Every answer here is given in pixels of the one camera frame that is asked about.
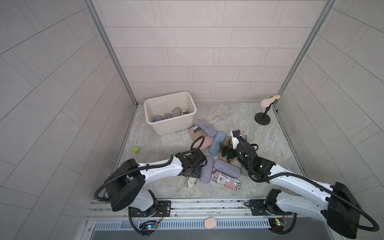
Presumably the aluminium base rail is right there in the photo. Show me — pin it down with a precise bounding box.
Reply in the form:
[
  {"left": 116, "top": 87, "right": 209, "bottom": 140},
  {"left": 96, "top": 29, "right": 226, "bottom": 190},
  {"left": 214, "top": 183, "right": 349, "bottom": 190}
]
[{"left": 85, "top": 192, "right": 329, "bottom": 222}]

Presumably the pink oval pad on rail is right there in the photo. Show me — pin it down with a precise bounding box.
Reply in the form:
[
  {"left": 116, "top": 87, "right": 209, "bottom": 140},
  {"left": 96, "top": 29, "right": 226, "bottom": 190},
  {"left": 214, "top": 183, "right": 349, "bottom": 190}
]
[{"left": 204, "top": 217, "right": 218, "bottom": 230}]

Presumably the grey rectangular fabric case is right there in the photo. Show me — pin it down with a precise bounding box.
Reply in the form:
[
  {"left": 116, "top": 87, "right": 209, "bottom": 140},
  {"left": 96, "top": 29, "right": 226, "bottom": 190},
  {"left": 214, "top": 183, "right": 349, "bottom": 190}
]
[{"left": 171, "top": 107, "right": 181, "bottom": 118}]

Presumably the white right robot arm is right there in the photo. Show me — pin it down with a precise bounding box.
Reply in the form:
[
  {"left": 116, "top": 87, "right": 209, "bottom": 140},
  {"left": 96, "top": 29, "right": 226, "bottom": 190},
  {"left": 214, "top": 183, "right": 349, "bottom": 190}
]
[{"left": 220, "top": 130, "right": 380, "bottom": 239}]

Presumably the flag print case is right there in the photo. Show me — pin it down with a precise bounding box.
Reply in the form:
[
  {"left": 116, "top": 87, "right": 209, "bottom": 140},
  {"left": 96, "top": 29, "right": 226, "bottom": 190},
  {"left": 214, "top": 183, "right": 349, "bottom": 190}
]
[
  {"left": 239, "top": 131, "right": 248, "bottom": 141},
  {"left": 188, "top": 124, "right": 202, "bottom": 135}
]

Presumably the newspaper print case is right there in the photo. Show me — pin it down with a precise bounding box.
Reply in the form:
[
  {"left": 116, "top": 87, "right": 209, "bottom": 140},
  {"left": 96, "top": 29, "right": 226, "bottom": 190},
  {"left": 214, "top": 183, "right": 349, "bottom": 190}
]
[{"left": 180, "top": 109, "right": 189, "bottom": 115}]

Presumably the right circuit board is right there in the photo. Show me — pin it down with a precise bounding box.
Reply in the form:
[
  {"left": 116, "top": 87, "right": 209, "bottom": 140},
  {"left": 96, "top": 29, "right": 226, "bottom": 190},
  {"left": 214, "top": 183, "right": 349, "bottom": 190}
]
[{"left": 268, "top": 218, "right": 289, "bottom": 232}]

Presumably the cream plastic storage box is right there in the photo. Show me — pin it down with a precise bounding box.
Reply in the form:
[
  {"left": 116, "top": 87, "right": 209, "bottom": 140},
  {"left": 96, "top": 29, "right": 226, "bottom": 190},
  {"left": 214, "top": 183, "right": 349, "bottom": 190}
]
[{"left": 144, "top": 92, "right": 197, "bottom": 136}]

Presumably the flag newspaper case front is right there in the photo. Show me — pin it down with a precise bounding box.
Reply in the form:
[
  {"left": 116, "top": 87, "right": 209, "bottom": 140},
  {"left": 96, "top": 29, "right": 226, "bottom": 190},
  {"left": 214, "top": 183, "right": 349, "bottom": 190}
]
[{"left": 212, "top": 170, "right": 241, "bottom": 192}]

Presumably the light blue case middle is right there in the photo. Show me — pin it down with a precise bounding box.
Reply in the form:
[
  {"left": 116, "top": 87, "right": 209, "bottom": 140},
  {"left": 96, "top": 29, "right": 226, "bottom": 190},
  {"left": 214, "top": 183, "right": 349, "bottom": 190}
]
[{"left": 209, "top": 131, "right": 227, "bottom": 156}]

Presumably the beige case middle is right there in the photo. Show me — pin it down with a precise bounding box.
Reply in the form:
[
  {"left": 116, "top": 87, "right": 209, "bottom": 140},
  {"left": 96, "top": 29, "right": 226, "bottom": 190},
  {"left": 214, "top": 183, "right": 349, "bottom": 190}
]
[{"left": 218, "top": 136, "right": 232, "bottom": 160}]

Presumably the flag print case right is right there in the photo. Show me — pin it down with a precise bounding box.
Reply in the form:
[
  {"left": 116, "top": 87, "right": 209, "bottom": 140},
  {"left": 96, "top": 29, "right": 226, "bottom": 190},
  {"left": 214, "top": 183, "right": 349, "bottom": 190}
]
[{"left": 239, "top": 131, "right": 248, "bottom": 141}]

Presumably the pink case middle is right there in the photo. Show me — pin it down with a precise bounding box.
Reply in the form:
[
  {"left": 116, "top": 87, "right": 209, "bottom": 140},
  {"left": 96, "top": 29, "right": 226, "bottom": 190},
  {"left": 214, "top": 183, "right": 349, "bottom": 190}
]
[{"left": 193, "top": 136, "right": 214, "bottom": 151}]

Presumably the flag print case upper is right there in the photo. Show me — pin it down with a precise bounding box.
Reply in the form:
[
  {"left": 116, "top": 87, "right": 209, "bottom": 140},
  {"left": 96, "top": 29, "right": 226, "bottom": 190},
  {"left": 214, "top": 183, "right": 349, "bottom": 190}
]
[{"left": 188, "top": 124, "right": 202, "bottom": 135}]

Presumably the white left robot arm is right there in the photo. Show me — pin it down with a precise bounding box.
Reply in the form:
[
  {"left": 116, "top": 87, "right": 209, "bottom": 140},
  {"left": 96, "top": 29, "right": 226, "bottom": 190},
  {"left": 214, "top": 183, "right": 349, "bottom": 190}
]
[{"left": 94, "top": 149, "right": 208, "bottom": 216}]

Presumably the cream patterned glasses case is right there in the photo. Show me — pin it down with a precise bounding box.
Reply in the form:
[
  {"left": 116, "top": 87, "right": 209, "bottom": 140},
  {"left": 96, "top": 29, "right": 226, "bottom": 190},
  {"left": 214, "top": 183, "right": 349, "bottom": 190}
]
[{"left": 186, "top": 177, "right": 197, "bottom": 188}]

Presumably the blue oval case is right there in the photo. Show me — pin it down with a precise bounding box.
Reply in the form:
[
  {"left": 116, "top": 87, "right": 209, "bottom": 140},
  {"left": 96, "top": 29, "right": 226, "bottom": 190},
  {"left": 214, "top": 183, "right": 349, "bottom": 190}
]
[{"left": 154, "top": 115, "right": 164, "bottom": 122}]

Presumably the purple case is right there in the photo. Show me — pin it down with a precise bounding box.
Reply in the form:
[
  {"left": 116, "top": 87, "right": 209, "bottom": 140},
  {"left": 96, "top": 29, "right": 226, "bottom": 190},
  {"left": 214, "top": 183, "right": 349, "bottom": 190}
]
[
  {"left": 197, "top": 119, "right": 217, "bottom": 138},
  {"left": 213, "top": 160, "right": 241, "bottom": 179}
]

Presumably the purple case upper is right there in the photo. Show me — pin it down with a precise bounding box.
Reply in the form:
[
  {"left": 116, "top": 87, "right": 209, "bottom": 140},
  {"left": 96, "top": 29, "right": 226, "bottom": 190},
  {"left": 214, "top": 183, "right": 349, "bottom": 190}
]
[{"left": 197, "top": 119, "right": 217, "bottom": 138}]

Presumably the lilac case lower middle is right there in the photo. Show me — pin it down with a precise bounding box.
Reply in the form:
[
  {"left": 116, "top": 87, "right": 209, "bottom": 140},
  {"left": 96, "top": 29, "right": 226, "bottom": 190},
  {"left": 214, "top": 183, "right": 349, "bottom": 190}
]
[{"left": 200, "top": 156, "right": 214, "bottom": 184}]

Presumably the pink microphone on black stand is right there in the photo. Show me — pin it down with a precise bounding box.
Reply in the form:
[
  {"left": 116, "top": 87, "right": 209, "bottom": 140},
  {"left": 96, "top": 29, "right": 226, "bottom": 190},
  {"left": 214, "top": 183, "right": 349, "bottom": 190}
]
[{"left": 255, "top": 95, "right": 281, "bottom": 126}]

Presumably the circuit board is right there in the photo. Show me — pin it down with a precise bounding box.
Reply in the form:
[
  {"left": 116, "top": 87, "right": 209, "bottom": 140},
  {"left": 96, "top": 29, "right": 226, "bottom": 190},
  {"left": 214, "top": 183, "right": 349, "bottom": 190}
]
[
  {"left": 268, "top": 218, "right": 289, "bottom": 232},
  {"left": 140, "top": 221, "right": 159, "bottom": 231}
]

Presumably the left circuit board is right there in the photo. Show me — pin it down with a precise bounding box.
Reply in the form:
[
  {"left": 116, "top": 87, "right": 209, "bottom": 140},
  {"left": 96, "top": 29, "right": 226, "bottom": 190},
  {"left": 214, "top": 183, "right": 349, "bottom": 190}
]
[{"left": 140, "top": 221, "right": 159, "bottom": 231}]

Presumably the tan case upper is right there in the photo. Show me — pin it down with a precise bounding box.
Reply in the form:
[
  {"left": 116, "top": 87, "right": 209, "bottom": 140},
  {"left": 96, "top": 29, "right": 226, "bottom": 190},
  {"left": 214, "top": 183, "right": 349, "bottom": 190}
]
[{"left": 191, "top": 130, "right": 207, "bottom": 141}]

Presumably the green small cube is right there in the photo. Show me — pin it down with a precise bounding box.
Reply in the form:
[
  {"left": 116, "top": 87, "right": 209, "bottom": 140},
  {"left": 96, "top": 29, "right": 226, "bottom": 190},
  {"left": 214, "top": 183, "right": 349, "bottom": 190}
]
[{"left": 133, "top": 147, "right": 140, "bottom": 154}]

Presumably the dark grey oval case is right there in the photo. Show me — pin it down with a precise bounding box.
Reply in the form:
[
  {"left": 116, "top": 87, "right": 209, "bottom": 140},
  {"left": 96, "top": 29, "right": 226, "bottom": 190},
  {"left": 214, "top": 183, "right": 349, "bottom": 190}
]
[{"left": 164, "top": 113, "right": 172, "bottom": 120}]

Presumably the purple case lower right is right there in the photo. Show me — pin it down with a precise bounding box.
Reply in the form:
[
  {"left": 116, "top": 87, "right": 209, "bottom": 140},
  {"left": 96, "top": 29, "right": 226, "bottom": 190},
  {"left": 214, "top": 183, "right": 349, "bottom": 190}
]
[{"left": 213, "top": 160, "right": 241, "bottom": 179}]

